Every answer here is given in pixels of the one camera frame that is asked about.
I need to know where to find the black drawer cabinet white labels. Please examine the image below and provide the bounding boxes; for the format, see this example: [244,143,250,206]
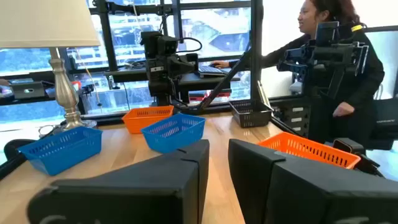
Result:
[272,98,312,138]

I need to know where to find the black desk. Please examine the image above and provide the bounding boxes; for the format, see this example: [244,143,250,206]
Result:
[104,67,242,93]

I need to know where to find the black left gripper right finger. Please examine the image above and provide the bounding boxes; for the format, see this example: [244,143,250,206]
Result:
[228,138,398,224]

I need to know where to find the grey device box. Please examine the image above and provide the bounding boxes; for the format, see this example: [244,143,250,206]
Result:
[11,81,47,100]

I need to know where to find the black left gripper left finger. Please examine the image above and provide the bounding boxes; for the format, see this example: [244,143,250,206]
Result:
[26,139,211,224]

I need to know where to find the orange plastic slotted basket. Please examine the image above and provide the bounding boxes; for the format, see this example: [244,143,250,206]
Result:
[257,131,362,170]
[121,105,175,135]

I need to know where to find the person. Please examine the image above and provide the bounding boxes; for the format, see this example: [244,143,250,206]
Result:
[211,0,386,147]

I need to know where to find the black window frame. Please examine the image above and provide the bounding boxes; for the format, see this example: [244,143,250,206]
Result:
[58,0,265,119]

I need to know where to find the laptop computer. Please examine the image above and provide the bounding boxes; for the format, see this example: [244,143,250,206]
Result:
[198,64,229,78]

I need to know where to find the silver metal lamp base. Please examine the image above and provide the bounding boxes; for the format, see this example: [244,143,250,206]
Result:
[48,47,98,131]

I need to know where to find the white fabric lamp shade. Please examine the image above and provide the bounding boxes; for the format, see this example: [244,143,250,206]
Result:
[0,0,101,49]

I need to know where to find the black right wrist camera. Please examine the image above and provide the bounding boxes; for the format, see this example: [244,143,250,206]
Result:
[140,30,178,58]

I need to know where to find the black plastic slotted basket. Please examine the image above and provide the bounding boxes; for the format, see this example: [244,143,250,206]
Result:
[228,98,274,129]

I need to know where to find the blue plastic slotted basket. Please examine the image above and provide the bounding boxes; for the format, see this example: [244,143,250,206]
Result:
[17,126,104,177]
[141,113,206,154]

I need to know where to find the small black camera box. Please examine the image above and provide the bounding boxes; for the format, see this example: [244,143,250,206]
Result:
[332,138,385,178]

